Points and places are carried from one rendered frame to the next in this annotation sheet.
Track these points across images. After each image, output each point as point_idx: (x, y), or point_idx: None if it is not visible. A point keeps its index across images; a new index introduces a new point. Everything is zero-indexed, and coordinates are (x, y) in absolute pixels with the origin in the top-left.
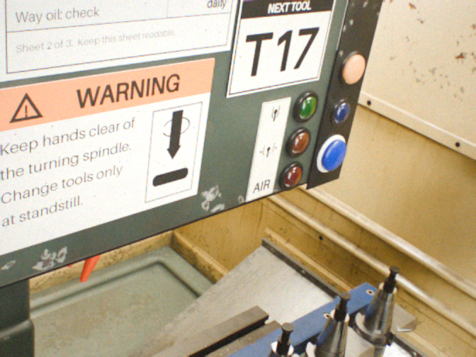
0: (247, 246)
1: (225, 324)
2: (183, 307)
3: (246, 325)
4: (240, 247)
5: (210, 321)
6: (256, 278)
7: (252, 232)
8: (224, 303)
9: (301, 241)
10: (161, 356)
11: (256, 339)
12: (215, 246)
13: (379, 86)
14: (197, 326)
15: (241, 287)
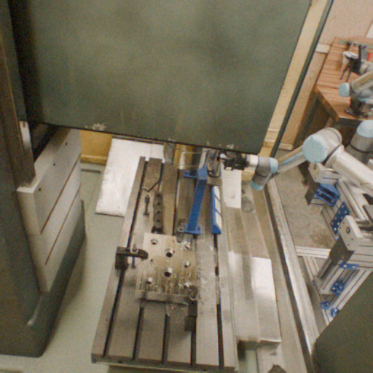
0: (104, 141)
1: (139, 165)
2: (87, 177)
3: (144, 162)
4: (100, 143)
5: (116, 172)
6: (120, 150)
7: (105, 135)
8: (116, 164)
9: None
10: (135, 183)
11: (151, 165)
12: (86, 148)
13: None
14: (114, 176)
15: (118, 155)
